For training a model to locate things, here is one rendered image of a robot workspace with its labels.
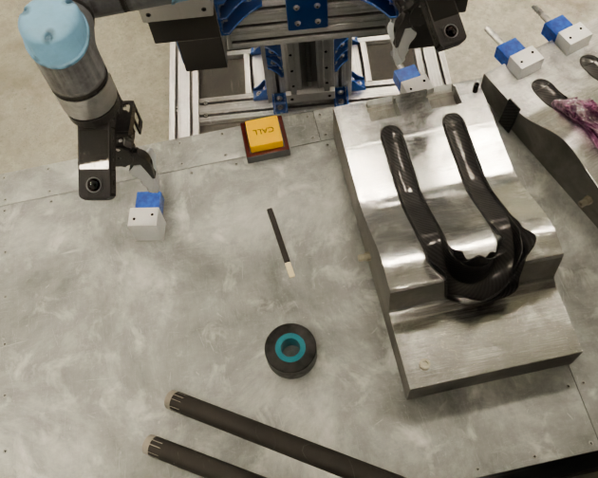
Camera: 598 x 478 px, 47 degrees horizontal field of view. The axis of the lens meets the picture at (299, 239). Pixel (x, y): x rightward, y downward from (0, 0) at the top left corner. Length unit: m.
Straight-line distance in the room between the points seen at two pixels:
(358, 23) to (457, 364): 0.83
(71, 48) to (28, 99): 1.76
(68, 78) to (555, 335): 0.76
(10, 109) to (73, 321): 1.51
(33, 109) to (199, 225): 1.45
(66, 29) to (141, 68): 1.71
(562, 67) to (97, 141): 0.84
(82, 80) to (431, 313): 0.59
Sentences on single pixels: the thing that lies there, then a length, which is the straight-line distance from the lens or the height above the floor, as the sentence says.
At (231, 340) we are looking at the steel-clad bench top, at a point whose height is 0.80.
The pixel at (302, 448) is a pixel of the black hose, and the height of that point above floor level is 0.88.
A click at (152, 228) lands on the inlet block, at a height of 0.85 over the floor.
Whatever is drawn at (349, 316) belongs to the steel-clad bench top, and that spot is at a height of 0.80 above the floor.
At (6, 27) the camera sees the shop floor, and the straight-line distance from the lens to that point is 2.89.
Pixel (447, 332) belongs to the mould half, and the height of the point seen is 0.86.
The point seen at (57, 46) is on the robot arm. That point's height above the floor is 1.26.
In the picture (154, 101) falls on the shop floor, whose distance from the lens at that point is 2.45.
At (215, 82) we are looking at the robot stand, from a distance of 2.18.
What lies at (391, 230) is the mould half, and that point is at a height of 0.91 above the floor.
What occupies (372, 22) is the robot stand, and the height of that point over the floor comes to 0.72.
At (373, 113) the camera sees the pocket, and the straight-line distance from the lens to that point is 1.24.
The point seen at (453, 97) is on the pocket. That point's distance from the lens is 1.27.
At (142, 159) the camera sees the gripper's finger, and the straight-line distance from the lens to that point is 1.03.
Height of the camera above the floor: 1.84
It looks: 63 degrees down
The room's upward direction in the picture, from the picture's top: 7 degrees counter-clockwise
